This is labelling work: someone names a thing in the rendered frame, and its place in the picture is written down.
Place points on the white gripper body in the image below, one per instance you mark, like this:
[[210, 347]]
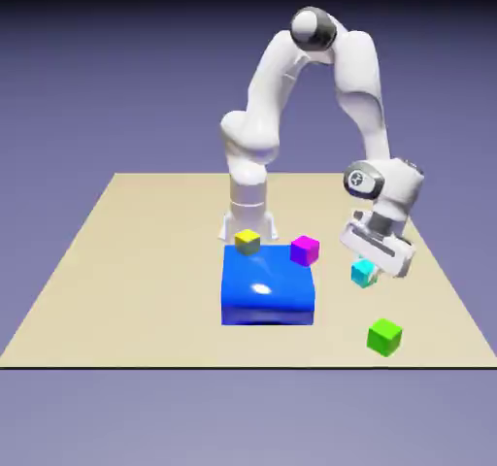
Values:
[[372, 246]]

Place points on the small cyan cube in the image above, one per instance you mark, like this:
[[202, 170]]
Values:
[[362, 272]]

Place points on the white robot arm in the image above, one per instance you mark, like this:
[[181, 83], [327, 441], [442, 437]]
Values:
[[361, 85]]

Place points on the small magenta cube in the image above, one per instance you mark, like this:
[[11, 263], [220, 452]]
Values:
[[304, 250]]

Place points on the small green cube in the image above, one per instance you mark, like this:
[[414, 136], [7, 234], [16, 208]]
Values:
[[383, 337]]

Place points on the small yellow cube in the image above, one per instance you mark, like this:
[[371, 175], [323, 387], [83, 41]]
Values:
[[247, 241]]

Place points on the large blue box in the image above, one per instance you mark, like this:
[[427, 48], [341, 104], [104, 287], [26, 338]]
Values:
[[267, 283]]

